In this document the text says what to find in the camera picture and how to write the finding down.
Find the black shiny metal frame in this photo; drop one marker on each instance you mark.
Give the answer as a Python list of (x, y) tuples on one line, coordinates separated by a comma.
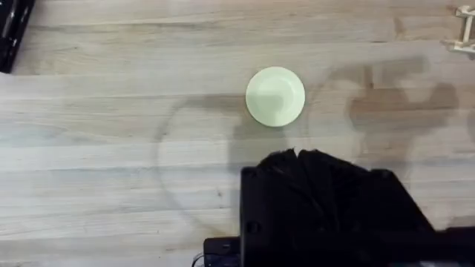
[(11, 29)]

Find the small wooden peg rack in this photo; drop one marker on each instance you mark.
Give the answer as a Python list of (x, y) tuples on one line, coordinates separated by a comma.
[(464, 35)]

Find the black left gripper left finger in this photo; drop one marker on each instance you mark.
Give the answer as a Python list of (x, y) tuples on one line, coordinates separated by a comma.
[(287, 185)]

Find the pale green round plate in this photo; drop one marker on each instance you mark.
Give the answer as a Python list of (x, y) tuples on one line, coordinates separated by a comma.
[(275, 96)]

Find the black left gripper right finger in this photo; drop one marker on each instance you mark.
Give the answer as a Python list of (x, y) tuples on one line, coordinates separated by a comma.
[(345, 193)]

